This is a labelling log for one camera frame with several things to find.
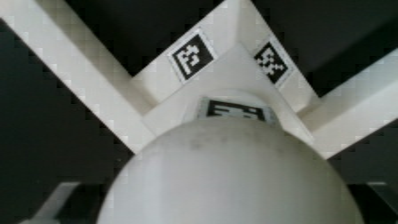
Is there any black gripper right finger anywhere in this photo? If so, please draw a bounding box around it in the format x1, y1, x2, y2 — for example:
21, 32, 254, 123
348, 182, 398, 224

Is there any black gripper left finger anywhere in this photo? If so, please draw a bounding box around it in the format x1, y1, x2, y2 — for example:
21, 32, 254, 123
18, 182, 103, 224

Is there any white lamp bulb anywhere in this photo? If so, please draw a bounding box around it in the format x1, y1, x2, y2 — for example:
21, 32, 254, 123
96, 89, 366, 224

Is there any white lamp base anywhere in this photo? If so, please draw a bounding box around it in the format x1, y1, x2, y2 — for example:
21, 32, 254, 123
131, 0, 316, 142

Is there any white right wall bar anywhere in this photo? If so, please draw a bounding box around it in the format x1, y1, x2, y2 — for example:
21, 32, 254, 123
302, 48, 398, 158

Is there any white wall bar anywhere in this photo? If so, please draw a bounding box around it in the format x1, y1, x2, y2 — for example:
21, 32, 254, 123
302, 48, 398, 158
0, 0, 154, 152

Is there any white front wall bar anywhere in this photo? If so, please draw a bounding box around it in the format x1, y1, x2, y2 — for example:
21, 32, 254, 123
0, 0, 154, 152

